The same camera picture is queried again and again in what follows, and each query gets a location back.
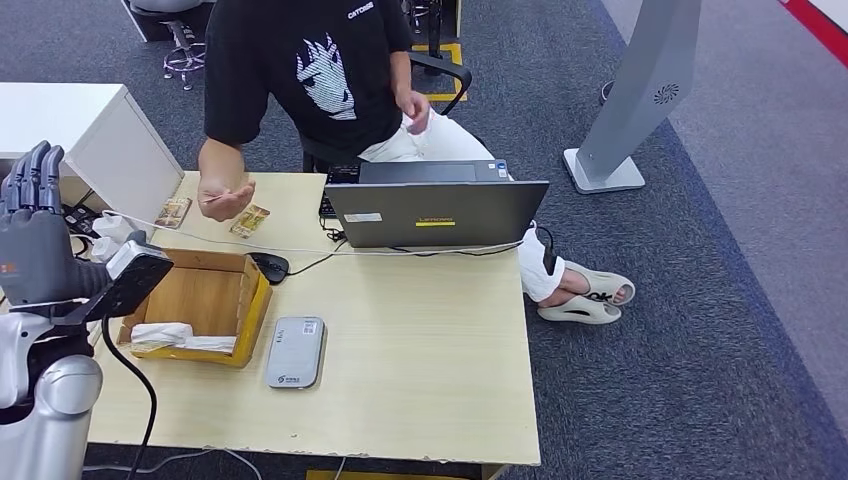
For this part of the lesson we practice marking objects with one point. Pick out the black keyboard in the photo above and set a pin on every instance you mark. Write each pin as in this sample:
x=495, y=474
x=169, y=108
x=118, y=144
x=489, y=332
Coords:
x=336, y=191

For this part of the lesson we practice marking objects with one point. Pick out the white crumpled tissue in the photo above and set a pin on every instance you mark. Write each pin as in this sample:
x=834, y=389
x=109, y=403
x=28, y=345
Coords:
x=162, y=333

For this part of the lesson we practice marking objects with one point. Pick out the chrome base stool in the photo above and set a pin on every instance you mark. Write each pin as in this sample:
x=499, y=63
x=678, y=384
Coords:
x=184, y=58

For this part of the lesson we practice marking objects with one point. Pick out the cardboard box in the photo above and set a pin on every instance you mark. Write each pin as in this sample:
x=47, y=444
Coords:
x=192, y=298

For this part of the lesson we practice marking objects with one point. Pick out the brown printed card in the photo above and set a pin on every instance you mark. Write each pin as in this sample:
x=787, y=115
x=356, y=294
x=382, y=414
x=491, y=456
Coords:
x=173, y=212

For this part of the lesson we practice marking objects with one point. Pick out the person's right forearm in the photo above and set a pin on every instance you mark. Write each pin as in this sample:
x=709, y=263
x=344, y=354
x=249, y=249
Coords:
x=222, y=162

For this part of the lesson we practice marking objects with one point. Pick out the black metal frame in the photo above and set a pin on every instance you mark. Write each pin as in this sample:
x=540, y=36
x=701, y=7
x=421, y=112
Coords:
x=432, y=26

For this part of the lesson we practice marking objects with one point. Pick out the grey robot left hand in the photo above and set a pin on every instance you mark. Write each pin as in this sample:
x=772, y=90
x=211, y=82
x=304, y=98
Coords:
x=33, y=258

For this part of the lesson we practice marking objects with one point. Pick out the large white charger block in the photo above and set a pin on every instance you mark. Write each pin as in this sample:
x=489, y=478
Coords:
x=114, y=228

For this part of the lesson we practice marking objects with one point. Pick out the beige slide sandal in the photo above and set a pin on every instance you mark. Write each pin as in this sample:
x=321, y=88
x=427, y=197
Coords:
x=606, y=281
x=576, y=311

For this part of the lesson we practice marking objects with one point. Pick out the grey laptop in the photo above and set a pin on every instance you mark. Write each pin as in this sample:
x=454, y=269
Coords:
x=440, y=213

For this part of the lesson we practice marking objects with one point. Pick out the black laptop power adapter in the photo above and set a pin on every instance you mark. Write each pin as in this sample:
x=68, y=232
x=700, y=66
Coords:
x=550, y=262

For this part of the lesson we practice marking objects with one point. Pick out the orange printed ID card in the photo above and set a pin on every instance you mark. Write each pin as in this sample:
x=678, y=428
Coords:
x=250, y=221

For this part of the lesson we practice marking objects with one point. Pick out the person's left forearm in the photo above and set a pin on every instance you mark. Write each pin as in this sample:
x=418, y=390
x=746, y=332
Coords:
x=404, y=73

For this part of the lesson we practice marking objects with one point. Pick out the person's right hand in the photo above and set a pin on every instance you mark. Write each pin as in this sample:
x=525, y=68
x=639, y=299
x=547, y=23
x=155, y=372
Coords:
x=225, y=205

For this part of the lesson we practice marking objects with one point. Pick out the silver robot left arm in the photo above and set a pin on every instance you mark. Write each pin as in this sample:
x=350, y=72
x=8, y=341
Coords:
x=53, y=411

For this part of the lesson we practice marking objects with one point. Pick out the black office chair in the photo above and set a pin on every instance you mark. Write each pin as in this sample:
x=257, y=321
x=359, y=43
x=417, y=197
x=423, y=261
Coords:
x=314, y=151

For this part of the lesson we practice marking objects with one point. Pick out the grey kiosk stand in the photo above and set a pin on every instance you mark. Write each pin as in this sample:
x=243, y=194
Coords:
x=646, y=79

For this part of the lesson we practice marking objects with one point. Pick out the person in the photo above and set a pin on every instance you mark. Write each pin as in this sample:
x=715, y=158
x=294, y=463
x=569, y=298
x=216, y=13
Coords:
x=252, y=66

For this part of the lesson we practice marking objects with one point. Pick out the grey card reader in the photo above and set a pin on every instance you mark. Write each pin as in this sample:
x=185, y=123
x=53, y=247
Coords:
x=296, y=351

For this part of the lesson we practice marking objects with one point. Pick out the black computer mouse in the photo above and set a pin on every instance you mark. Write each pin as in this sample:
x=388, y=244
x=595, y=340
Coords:
x=273, y=268

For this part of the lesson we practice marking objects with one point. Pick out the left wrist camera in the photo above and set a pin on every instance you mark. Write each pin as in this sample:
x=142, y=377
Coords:
x=132, y=285

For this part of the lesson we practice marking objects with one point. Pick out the black power brick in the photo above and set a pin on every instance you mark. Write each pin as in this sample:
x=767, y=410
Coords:
x=81, y=218

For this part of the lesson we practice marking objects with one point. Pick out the small white power adapter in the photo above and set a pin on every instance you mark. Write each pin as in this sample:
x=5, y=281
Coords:
x=104, y=250

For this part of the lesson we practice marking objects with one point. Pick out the dark round floor object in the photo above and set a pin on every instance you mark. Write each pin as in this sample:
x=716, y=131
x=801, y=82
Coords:
x=606, y=94

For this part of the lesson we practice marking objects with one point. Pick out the person's left hand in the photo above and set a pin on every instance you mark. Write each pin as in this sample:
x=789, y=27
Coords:
x=414, y=112

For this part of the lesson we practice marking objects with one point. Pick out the white cabinet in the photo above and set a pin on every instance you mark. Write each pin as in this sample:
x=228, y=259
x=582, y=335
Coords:
x=66, y=112

